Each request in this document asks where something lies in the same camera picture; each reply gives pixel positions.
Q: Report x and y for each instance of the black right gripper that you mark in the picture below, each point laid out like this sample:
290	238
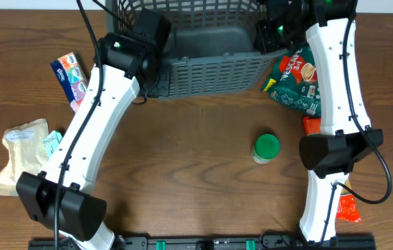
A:
264	39

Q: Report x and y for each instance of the green Nescafe coffee bag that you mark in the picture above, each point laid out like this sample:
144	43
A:
293	81

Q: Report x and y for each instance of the colourful tissue pack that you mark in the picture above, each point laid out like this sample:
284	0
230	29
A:
71	78

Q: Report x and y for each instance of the green lid jar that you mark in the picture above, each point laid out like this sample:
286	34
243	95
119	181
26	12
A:
266	148

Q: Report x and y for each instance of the light teal small pouch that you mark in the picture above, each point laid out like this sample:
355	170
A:
51	142

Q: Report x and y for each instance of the beige grain bag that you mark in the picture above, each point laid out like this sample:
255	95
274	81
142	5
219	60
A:
26	153

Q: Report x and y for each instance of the orange spaghetti packet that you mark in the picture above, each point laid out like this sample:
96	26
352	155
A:
347	208

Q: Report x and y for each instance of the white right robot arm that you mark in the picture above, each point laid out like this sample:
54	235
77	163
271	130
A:
322	37

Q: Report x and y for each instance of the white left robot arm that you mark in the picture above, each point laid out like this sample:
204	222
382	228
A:
59	196

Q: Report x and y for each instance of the grey plastic basket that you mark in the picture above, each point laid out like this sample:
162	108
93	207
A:
210	49

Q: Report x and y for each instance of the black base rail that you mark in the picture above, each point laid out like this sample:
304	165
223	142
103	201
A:
203	243

